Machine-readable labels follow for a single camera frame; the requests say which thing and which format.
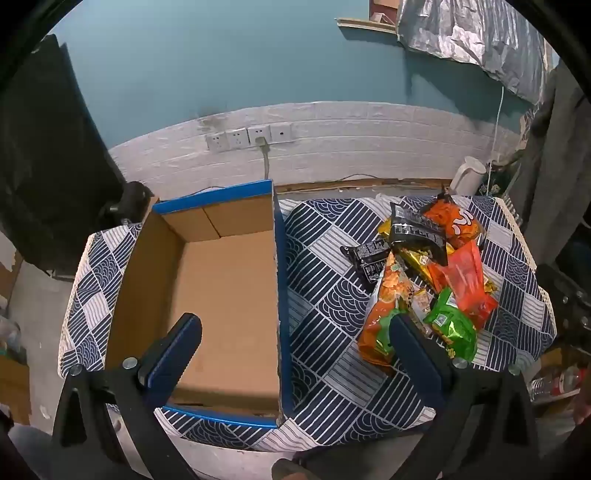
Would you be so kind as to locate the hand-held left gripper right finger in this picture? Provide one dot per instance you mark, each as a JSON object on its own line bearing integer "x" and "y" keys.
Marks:
{"x": 415, "y": 355}

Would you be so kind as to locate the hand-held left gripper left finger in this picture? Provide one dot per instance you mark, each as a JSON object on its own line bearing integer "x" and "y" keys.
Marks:
{"x": 166, "y": 374}

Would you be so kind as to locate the green snack packet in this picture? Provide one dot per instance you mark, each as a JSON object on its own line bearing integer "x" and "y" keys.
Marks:
{"x": 450, "y": 325}

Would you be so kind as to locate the pale clear snack packet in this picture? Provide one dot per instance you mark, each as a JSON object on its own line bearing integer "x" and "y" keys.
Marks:
{"x": 422, "y": 302}

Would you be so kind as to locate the orange green snack bag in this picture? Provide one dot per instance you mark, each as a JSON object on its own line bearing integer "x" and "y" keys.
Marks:
{"x": 385, "y": 304}

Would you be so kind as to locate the red translucent snack packet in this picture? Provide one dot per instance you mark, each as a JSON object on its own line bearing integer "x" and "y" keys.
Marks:
{"x": 464, "y": 281}

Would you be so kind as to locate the gold red-print snack packet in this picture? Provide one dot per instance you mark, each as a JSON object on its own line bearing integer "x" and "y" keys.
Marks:
{"x": 415, "y": 263}

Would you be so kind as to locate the blue cardboard box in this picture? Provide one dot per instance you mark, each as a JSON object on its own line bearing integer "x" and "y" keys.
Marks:
{"x": 221, "y": 286}

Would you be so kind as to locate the small black snack packet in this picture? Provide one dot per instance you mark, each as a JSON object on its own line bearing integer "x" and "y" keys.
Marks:
{"x": 369, "y": 258}

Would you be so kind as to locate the large black snack packet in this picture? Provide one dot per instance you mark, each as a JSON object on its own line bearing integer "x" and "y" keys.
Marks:
{"x": 413, "y": 233}

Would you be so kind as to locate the long yellow snack packet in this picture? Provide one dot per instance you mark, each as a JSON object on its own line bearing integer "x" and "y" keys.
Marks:
{"x": 384, "y": 228}

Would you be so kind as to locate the orange puffed snack bag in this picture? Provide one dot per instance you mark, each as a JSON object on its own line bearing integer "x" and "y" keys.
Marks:
{"x": 455, "y": 221}

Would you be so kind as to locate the navy white patterned tablecloth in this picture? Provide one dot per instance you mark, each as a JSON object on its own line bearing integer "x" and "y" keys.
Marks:
{"x": 332, "y": 323}

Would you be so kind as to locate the clear plastic bottle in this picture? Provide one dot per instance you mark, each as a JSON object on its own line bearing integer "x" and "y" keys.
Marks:
{"x": 554, "y": 384}

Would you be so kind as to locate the clear plastic bag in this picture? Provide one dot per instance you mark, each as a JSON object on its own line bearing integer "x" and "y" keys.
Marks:
{"x": 9, "y": 337}

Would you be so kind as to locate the white electric kettle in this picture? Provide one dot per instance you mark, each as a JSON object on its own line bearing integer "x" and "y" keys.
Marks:
{"x": 467, "y": 177}

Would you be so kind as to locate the grey hanging garment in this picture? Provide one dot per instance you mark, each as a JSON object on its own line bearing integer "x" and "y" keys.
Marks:
{"x": 554, "y": 161}

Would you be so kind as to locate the black cloth covered board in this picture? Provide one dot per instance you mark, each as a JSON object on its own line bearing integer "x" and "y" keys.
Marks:
{"x": 46, "y": 161}

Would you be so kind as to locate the silver foil tarp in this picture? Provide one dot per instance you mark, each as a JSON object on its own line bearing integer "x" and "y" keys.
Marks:
{"x": 461, "y": 32}

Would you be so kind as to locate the wooden window sill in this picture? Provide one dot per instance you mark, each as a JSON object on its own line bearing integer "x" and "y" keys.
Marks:
{"x": 364, "y": 24}

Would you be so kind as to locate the white wall socket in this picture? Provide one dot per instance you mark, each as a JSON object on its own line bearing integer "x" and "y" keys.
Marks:
{"x": 217, "y": 142}
{"x": 280, "y": 133}
{"x": 238, "y": 138}
{"x": 258, "y": 133}

